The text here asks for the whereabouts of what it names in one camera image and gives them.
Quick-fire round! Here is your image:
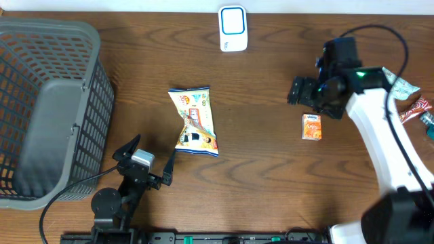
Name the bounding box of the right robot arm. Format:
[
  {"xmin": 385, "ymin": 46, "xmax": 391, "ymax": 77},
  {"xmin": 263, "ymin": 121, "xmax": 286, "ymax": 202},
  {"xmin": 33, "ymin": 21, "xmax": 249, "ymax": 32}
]
[{"xmin": 288, "ymin": 37, "xmax": 433, "ymax": 243}]

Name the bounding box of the grey plastic basket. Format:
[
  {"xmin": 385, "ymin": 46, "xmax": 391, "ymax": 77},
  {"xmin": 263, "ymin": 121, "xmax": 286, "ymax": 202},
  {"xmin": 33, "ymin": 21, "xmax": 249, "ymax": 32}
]
[{"xmin": 1, "ymin": 17, "xmax": 115, "ymax": 210}]

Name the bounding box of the teal mouthwash bottle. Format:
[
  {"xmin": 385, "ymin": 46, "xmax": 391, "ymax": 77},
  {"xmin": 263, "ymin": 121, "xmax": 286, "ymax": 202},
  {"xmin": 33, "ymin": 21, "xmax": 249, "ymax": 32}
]
[{"xmin": 420, "ymin": 112, "xmax": 434, "ymax": 140}]

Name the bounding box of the white barcode scanner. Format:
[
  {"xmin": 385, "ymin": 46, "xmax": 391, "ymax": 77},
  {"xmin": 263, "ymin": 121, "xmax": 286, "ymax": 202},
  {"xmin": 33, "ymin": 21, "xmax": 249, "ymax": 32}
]
[{"xmin": 218, "ymin": 5, "xmax": 248, "ymax": 52}]

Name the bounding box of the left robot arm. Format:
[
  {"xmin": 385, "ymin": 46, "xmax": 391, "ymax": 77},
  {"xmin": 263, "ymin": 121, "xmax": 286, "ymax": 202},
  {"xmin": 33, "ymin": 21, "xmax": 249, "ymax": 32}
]
[{"xmin": 90, "ymin": 135, "xmax": 176, "ymax": 244}]

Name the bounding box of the light blue tissue pack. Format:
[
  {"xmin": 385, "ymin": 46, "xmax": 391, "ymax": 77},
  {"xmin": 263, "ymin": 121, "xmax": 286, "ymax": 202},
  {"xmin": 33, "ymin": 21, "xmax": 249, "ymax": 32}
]
[{"xmin": 382, "ymin": 67, "xmax": 420, "ymax": 100}]

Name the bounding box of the yellow snack bag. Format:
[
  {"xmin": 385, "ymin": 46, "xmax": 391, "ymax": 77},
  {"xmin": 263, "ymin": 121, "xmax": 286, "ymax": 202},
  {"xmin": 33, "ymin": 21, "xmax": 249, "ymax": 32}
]
[{"xmin": 168, "ymin": 86, "xmax": 219, "ymax": 157}]

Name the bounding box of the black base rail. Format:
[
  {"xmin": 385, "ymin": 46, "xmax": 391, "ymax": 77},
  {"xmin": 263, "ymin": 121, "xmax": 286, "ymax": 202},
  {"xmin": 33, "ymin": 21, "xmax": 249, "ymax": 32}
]
[{"xmin": 60, "ymin": 232, "xmax": 328, "ymax": 244}]

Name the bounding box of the red orange chocolate bar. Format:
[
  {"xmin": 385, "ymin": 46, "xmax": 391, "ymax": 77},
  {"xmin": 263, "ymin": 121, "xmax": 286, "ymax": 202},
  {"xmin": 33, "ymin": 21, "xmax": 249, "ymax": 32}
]
[{"xmin": 399, "ymin": 96, "xmax": 433, "ymax": 123}]

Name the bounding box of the orange tissue box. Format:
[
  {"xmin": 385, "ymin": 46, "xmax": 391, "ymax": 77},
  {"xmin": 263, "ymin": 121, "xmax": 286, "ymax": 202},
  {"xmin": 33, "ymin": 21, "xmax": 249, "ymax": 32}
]
[{"xmin": 302, "ymin": 114, "xmax": 322, "ymax": 140}]

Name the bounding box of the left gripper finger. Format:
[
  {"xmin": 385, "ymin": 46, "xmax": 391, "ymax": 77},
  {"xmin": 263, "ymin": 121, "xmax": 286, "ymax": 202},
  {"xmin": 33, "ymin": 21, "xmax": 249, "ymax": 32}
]
[
  {"xmin": 161, "ymin": 150, "xmax": 176, "ymax": 186},
  {"xmin": 112, "ymin": 134, "xmax": 141, "ymax": 161}
]

